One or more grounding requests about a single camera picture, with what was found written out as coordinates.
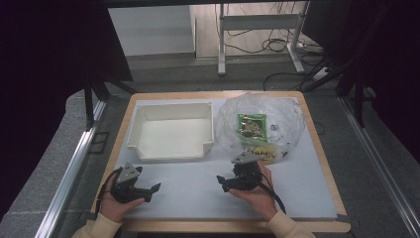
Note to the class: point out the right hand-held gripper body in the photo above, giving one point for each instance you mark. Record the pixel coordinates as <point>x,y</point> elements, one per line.
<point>246,173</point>

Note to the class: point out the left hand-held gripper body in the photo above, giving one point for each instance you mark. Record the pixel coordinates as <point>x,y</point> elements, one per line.
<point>127,175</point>

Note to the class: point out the person's right hand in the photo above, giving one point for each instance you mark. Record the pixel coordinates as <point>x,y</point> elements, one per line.
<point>261,200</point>

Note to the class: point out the person's left hand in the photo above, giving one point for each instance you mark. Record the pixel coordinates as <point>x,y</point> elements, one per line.
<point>114,208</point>

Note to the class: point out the yellow snack packet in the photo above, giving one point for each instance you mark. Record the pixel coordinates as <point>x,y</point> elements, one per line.
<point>264,153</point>

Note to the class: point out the light grey table mat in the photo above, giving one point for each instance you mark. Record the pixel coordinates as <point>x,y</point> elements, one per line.
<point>194,191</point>

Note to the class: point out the green circuit board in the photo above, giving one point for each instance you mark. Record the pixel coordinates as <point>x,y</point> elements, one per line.
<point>252,127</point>

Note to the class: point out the white plastic bin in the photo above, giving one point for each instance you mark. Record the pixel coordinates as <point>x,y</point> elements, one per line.
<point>171,135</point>

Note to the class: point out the clear plastic bag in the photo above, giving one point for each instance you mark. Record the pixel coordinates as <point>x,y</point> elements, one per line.
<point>284,112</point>

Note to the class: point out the black stand leg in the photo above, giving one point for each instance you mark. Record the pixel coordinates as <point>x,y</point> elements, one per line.
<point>89,102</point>
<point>359,99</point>

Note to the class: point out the wooden table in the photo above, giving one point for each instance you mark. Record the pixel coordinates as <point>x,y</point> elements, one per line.
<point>330,185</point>

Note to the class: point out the black curtain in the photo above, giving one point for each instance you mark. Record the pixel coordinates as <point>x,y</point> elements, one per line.
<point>383,59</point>
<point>43,82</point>

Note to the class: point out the white power strip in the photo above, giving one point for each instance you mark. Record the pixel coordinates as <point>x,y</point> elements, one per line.
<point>321,73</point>

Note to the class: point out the aluminium rail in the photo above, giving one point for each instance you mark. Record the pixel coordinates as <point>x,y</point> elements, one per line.
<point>379,165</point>
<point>71,165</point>

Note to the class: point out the white metal desk frame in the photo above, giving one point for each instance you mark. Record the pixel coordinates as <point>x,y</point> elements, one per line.
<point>261,21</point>

